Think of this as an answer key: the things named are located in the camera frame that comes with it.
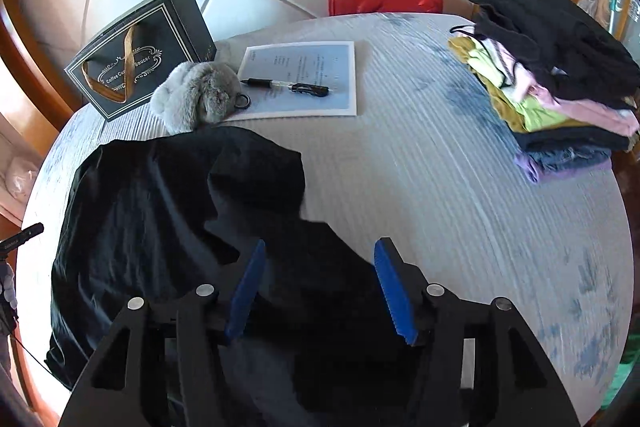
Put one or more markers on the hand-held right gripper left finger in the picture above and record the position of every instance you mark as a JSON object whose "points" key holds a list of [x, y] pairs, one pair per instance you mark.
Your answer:
{"points": [[244, 294]]}

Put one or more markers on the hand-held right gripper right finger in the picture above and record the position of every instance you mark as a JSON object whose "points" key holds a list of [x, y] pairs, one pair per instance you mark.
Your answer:
{"points": [[395, 294]]}

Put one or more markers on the black garment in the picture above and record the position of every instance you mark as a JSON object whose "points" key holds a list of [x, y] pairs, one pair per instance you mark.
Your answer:
{"points": [[150, 217]]}

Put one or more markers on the stack of folded clothes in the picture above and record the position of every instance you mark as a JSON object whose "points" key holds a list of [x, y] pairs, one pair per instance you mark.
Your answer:
{"points": [[530, 102]]}

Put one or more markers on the person's left hand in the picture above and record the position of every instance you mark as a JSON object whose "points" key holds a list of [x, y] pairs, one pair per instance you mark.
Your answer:
{"points": [[7, 289]]}

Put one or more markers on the white plastic bag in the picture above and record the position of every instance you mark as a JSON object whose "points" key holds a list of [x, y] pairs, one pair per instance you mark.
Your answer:
{"points": [[22, 179]]}

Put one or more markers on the grey striped tablecloth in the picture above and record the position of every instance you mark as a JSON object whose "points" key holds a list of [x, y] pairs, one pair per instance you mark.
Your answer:
{"points": [[400, 167]]}

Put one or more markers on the grey plush toy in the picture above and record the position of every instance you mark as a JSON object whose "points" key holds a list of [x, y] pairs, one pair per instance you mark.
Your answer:
{"points": [[195, 97]]}

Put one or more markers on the black clear pen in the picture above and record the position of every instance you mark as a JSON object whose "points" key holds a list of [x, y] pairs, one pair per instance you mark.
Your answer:
{"points": [[260, 82]]}

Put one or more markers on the green fabric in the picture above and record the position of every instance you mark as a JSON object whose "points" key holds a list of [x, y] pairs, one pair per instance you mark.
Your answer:
{"points": [[617, 382]]}

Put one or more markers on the white paper sheet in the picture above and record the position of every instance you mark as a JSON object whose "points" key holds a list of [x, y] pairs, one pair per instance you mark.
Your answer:
{"points": [[310, 62]]}

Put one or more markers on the black gift bag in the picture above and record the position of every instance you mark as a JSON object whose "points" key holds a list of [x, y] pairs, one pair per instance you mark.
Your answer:
{"points": [[165, 32]]}

